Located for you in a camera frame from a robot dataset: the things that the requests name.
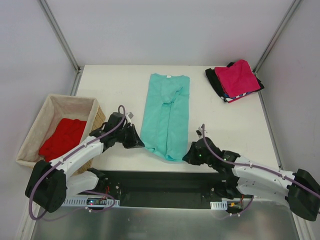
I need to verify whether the teal t shirt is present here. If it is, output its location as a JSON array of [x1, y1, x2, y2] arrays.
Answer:
[[140, 73, 190, 162]]

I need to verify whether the patterned t shirt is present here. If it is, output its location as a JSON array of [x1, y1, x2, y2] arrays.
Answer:
[[221, 92, 252, 103]]

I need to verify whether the wicker basket with cloth liner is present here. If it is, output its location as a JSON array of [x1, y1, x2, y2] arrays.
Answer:
[[16, 94, 106, 168]]

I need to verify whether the black t shirt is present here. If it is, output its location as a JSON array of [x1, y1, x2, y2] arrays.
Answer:
[[205, 62, 265, 100]]

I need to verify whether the pink t shirt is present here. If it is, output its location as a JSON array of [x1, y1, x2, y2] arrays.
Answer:
[[214, 59, 261, 98]]

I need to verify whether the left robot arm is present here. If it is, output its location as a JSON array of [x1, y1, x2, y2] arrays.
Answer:
[[25, 112, 145, 214]]

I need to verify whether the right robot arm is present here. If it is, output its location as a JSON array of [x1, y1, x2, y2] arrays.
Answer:
[[182, 137, 320, 222]]

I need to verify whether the red t shirt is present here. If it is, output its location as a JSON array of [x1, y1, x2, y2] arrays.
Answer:
[[38, 118, 87, 162]]

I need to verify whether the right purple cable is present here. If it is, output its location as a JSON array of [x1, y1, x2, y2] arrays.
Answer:
[[201, 123, 320, 220]]

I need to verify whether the purple cable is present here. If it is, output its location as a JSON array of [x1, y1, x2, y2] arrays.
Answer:
[[201, 123, 320, 220], [28, 105, 127, 222]]

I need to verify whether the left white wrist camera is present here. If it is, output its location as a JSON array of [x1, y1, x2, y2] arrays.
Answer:
[[126, 112, 134, 120]]

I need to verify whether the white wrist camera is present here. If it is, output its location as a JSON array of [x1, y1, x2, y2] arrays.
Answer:
[[126, 112, 134, 120], [196, 127, 203, 138]]

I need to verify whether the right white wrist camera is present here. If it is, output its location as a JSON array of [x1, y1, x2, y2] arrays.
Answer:
[[196, 127, 203, 138]]

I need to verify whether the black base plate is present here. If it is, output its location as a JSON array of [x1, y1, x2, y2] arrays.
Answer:
[[93, 170, 241, 209]]

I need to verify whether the right white cable duct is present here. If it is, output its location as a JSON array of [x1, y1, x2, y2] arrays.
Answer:
[[210, 200, 228, 211]]

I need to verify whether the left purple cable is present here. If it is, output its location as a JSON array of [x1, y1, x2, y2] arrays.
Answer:
[[28, 105, 127, 222]]

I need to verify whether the aluminium frame post left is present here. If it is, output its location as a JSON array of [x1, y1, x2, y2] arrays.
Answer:
[[37, 0, 81, 74]]

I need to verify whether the aluminium frame post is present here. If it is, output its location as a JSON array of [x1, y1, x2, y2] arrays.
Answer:
[[37, 0, 81, 74], [252, 0, 305, 75]]

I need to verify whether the aluminium frame post right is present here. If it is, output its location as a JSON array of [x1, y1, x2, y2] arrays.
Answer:
[[252, 0, 305, 75]]

